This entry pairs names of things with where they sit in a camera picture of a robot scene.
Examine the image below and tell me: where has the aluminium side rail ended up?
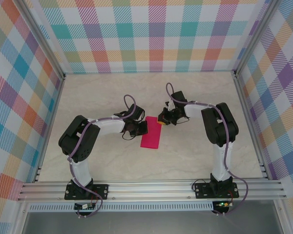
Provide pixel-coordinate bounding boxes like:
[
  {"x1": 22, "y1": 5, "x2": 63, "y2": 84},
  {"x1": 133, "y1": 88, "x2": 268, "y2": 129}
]
[
  {"x1": 231, "y1": 70, "x2": 271, "y2": 181},
  {"x1": 33, "y1": 73, "x2": 66, "y2": 183}
]

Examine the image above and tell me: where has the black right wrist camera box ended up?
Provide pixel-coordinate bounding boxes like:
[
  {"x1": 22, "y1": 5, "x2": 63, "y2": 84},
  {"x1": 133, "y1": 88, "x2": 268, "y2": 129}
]
[{"x1": 158, "y1": 107, "x2": 172, "y2": 120}]

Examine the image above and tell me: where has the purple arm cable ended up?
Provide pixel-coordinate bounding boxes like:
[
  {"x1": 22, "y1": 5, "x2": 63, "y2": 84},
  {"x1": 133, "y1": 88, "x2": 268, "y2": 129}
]
[
  {"x1": 67, "y1": 94, "x2": 137, "y2": 218},
  {"x1": 166, "y1": 83, "x2": 249, "y2": 217}
]

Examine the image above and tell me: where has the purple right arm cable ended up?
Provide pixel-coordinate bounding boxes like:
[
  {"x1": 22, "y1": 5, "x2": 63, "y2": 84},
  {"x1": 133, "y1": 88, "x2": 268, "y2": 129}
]
[{"x1": 166, "y1": 83, "x2": 249, "y2": 217}]

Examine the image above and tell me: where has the black labelled electronics module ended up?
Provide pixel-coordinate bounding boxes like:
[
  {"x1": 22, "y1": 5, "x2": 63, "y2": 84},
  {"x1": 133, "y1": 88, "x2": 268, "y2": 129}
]
[{"x1": 74, "y1": 203, "x2": 96, "y2": 211}]

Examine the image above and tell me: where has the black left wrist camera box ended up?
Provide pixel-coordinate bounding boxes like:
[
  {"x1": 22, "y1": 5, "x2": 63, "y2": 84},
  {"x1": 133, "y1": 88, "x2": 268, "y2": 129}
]
[{"x1": 139, "y1": 120, "x2": 149, "y2": 135}]

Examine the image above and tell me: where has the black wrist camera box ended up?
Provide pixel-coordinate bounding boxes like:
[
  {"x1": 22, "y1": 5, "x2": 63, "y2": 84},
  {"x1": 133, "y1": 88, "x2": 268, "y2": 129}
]
[
  {"x1": 158, "y1": 107, "x2": 172, "y2": 120},
  {"x1": 139, "y1": 120, "x2": 149, "y2": 135}
]

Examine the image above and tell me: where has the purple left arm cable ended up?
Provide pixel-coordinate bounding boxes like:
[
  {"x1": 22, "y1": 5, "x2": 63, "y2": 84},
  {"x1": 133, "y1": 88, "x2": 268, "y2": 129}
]
[{"x1": 67, "y1": 94, "x2": 137, "y2": 218}]

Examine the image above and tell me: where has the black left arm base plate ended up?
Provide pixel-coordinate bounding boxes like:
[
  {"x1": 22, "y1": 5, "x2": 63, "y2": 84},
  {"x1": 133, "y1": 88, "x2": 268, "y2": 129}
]
[{"x1": 64, "y1": 184, "x2": 110, "y2": 201}]

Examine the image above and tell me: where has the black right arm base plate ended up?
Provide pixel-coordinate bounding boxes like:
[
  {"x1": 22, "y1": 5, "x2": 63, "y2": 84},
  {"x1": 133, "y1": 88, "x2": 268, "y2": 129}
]
[{"x1": 193, "y1": 182, "x2": 239, "y2": 199}]

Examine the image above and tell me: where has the aluminium corner post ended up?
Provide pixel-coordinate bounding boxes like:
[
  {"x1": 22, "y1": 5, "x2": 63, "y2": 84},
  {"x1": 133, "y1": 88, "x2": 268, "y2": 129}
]
[
  {"x1": 233, "y1": 0, "x2": 279, "y2": 78},
  {"x1": 13, "y1": 0, "x2": 66, "y2": 81}
]

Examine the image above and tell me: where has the pink paper sheet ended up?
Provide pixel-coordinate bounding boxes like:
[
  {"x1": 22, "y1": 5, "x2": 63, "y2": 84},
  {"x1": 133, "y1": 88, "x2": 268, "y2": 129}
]
[{"x1": 139, "y1": 116, "x2": 163, "y2": 149}]

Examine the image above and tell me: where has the slotted aluminium cable strip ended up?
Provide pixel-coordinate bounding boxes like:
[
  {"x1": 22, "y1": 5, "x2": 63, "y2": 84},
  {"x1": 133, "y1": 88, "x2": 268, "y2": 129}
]
[{"x1": 28, "y1": 203, "x2": 214, "y2": 212}]

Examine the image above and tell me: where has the wide aluminium mounting rail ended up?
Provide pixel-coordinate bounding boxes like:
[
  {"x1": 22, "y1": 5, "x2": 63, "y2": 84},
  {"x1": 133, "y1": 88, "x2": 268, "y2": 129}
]
[{"x1": 17, "y1": 179, "x2": 288, "y2": 202}]

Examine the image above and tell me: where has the thin black wire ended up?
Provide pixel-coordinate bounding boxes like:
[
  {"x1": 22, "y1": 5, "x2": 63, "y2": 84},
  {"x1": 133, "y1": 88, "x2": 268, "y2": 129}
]
[{"x1": 191, "y1": 179, "x2": 206, "y2": 191}]

